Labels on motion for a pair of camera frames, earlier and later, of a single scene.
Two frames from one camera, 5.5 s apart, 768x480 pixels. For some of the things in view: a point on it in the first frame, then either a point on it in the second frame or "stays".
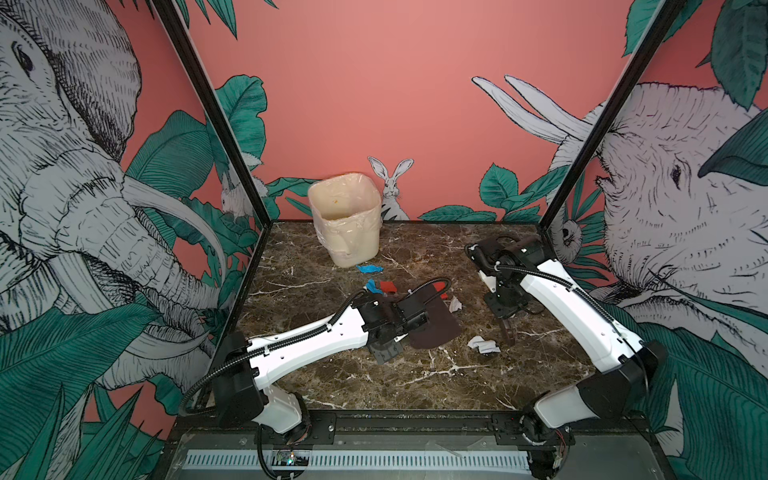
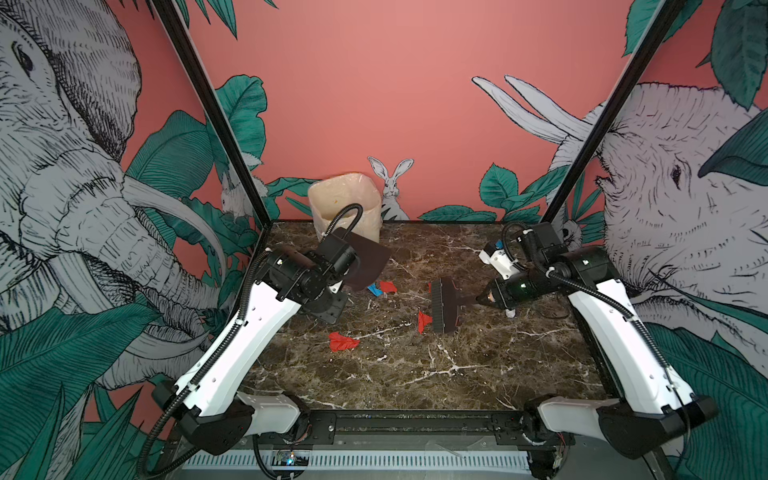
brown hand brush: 510,333 → 445,301
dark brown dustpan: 442,325 → 372,257
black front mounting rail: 612,429 stays
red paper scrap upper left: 388,286 stays
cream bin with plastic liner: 347,218 stays
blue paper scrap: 371,286 stays
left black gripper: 389,355 → 339,312
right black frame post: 612,113 stays
